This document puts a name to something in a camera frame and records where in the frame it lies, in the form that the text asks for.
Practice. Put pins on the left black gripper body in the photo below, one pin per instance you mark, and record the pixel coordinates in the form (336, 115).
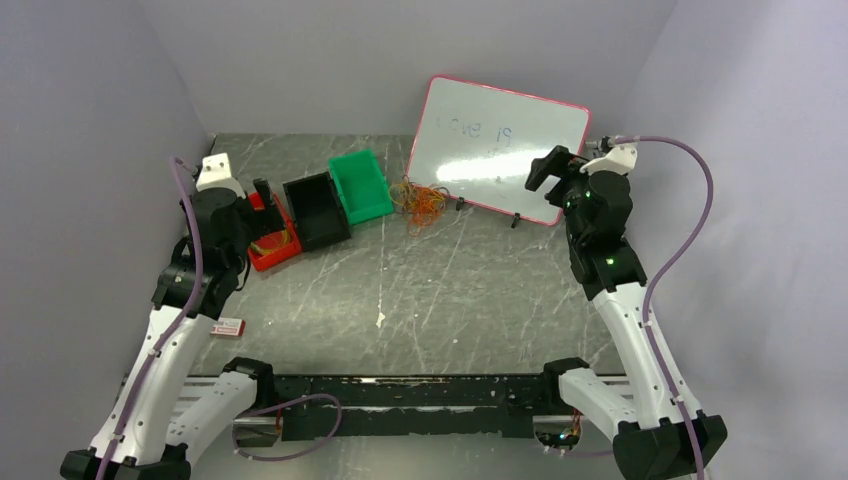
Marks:
(256, 223)

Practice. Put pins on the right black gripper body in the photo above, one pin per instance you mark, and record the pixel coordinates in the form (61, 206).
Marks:
(574, 183)

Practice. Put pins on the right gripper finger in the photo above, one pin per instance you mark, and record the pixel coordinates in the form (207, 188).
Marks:
(557, 193)
(554, 164)

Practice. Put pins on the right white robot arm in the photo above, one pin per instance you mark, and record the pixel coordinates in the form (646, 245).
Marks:
(660, 431)

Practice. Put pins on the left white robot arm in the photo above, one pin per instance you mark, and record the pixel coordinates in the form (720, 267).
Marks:
(142, 438)

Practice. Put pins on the red plastic bin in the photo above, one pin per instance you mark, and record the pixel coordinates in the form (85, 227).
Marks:
(276, 248)

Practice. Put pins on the black plastic bin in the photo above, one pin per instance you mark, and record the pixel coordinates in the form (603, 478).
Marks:
(317, 212)

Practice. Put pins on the pink framed whiteboard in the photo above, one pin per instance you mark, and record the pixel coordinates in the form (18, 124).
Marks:
(479, 141)

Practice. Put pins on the green plastic bin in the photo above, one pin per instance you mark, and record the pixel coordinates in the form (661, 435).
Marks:
(361, 186)

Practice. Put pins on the small red white box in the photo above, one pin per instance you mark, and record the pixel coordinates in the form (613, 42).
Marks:
(229, 327)

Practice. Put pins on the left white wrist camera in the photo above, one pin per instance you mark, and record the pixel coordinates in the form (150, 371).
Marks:
(215, 172)

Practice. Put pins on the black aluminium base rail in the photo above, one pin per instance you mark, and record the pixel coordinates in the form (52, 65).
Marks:
(510, 405)

